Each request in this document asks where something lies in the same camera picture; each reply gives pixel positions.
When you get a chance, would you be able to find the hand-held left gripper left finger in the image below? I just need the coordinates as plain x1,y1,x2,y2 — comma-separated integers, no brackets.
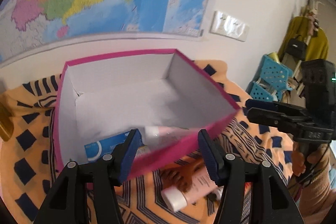
34,129,144,224

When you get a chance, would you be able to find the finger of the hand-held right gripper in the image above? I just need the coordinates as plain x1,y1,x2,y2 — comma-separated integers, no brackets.
247,107,303,133
245,99,308,116

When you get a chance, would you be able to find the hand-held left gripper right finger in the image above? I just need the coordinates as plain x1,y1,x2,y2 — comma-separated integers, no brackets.
197,129,305,224

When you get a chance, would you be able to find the blue white medicine box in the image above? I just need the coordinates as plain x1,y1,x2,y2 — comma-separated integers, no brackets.
84,132,145,163

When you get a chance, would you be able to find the pink tube with white cap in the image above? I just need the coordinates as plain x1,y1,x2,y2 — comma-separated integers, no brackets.
161,168,225,212
144,126,196,152

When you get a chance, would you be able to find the pink cardboard box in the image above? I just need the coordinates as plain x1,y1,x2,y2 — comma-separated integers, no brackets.
54,49,240,189

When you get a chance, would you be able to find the person's right forearm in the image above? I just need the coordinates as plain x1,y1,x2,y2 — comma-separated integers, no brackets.
297,151,336,217

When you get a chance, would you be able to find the person's right hand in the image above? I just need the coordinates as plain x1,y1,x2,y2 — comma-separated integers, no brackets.
292,141,330,188

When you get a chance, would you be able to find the blue perforated plastic basket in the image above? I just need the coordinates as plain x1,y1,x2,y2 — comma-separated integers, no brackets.
248,81,284,104
259,55,293,90

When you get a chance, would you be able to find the orange patterned cloth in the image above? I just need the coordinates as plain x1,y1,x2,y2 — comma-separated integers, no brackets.
0,60,297,224

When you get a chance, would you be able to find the yellow garment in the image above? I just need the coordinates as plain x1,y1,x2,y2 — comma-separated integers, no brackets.
278,17,329,67

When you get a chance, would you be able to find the black handbag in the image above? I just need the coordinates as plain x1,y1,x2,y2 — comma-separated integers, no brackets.
285,35,307,61

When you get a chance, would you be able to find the coat rack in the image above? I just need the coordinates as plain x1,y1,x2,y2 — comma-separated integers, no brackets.
302,0,324,38

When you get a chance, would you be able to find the white wall socket panel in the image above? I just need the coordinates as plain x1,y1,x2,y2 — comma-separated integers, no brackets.
210,11,249,42

